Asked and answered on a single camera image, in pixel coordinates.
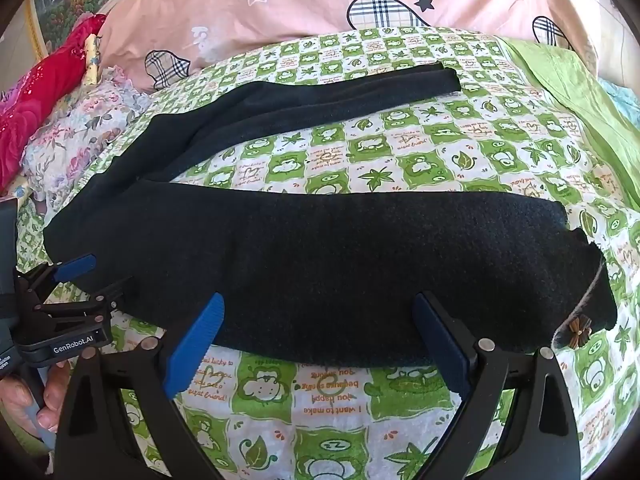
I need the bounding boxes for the lime green cloth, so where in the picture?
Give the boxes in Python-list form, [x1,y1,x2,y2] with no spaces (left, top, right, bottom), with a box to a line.
[500,35,640,186]

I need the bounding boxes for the framed landscape painting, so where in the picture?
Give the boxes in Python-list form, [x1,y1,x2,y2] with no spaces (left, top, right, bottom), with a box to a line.
[27,0,146,56]

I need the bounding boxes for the black pants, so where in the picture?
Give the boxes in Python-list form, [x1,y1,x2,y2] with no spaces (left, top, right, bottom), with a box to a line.
[42,63,619,368]

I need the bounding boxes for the red cloth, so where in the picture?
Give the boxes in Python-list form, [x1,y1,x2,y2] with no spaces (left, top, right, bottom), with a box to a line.
[0,12,108,191]

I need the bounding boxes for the pink quilt with plaid hearts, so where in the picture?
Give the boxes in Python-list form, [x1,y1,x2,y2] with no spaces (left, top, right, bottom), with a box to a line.
[97,0,608,93]

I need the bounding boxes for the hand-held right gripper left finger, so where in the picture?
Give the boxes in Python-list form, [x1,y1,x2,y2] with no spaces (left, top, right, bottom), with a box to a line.
[54,292,236,480]

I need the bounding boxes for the yellow printed cloth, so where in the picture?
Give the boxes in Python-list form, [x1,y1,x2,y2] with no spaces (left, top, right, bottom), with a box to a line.
[82,34,104,89]

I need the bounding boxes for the floral ruffled pillow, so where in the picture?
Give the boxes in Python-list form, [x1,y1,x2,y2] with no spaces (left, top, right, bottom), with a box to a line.
[20,65,153,206]

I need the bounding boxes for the person's left hand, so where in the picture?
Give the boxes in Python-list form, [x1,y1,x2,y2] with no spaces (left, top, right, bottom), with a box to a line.
[0,360,74,448]

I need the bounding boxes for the light blue cloth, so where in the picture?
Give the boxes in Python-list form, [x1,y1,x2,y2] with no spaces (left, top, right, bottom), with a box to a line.
[597,77,640,126]

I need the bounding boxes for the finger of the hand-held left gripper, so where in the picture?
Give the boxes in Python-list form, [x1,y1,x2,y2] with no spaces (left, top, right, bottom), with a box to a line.
[15,254,97,306]
[34,276,135,330]

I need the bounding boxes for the green checked bed sheet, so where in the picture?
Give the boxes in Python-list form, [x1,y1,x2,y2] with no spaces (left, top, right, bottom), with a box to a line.
[15,26,640,480]

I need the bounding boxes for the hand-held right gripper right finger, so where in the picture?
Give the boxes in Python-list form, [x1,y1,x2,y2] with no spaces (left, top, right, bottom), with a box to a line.
[411,291,583,480]

